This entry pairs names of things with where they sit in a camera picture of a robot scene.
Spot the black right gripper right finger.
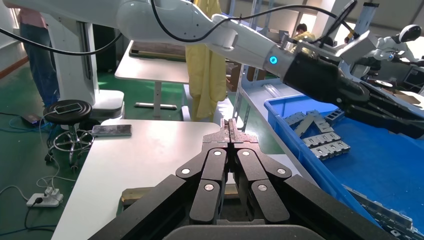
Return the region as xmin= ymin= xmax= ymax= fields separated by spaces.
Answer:
xmin=230 ymin=118 xmax=395 ymax=240

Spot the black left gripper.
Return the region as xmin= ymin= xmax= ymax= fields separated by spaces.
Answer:
xmin=283 ymin=51 xmax=424 ymax=140

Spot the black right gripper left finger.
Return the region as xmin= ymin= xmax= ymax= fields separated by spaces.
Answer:
xmin=88 ymin=119 xmax=232 ymax=240

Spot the flat brown cardboard piece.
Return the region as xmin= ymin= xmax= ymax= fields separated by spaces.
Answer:
xmin=380 ymin=87 xmax=422 ymax=106

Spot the black monitor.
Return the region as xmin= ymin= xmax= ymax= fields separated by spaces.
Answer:
xmin=402 ymin=65 xmax=424 ymax=91

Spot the large blue plastic bin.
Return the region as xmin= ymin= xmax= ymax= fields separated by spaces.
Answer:
xmin=263 ymin=94 xmax=424 ymax=229

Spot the grey slotted metal rack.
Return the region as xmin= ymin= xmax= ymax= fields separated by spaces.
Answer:
xmin=231 ymin=0 xmax=424 ymax=186

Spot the yellow hanging lab coat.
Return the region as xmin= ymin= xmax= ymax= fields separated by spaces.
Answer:
xmin=185 ymin=0 xmax=228 ymax=122

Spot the white humanoid robot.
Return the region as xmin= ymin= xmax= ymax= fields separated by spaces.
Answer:
xmin=364 ymin=24 xmax=424 ymax=80

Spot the brown cardboard box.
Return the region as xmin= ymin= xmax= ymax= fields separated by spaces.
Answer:
xmin=246 ymin=66 xmax=267 ymax=82
xmin=226 ymin=62 xmax=242 ymax=93

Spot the dark smartphone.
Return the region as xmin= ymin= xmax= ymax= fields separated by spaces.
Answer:
xmin=91 ymin=124 xmax=133 ymax=138
xmin=53 ymin=102 xmax=83 ymax=115

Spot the white desk with leg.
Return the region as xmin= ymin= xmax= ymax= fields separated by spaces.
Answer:
xmin=114 ymin=39 xmax=191 ymax=122

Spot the man in yellow coat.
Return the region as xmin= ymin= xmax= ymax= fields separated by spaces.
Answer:
xmin=293 ymin=23 xmax=317 ymax=43

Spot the dark flat board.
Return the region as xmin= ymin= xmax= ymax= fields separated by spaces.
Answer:
xmin=129 ymin=41 xmax=187 ymax=63

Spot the black round stool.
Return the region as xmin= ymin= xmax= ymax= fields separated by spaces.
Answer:
xmin=43 ymin=99 xmax=98 ymax=171

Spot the white robot torso column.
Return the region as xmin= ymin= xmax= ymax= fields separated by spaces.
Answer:
xmin=43 ymin=13 xmax=126 ymax=121

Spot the white power strip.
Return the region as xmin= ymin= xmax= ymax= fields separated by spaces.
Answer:
xmin=26 ymin=187 xmax=64 ymax=208

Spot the dark power bank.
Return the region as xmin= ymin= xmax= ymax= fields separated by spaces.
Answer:
xmin=20 ymin=112 xmax=43 ymax=127

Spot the person in blue jeans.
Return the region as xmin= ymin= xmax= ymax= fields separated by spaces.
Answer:
xmin=16 ymin=7 xmax=61 ymax=108

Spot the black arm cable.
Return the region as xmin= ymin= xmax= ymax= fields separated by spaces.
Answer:
xmin=0 ymin=28 xmax=123 ymax=56
xmin=150 ymin=0 xmax=359 ymax=45

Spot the white charging cable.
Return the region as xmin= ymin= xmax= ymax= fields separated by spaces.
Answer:
xmin=35 ymin=110 xmax=78 ymax=191

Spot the black power cord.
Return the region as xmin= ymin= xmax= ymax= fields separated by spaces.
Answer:
xmin=0 ymin=198 xmax=57 ymax=237

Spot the blue floor cable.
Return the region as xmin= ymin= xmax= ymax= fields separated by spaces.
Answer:
xmin=0 ymin=112 xmax=54 ymax=134

